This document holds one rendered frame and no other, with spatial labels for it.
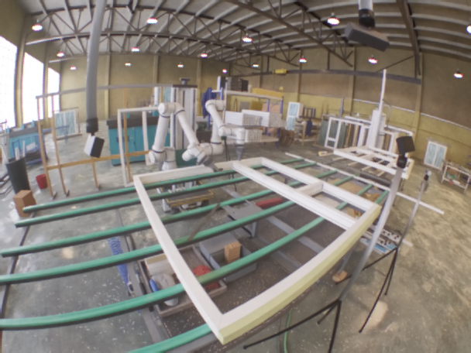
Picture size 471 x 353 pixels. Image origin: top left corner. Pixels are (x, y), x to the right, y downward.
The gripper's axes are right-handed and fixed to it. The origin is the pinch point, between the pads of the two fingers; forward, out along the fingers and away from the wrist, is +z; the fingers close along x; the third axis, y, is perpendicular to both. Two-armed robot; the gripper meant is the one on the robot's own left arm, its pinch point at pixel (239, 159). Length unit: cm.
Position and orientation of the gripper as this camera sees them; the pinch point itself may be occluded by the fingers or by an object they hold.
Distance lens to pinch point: 216.9
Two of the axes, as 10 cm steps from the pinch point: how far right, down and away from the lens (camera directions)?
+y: 8.2, -1.6, 5.6
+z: -0.6, 9.3, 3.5
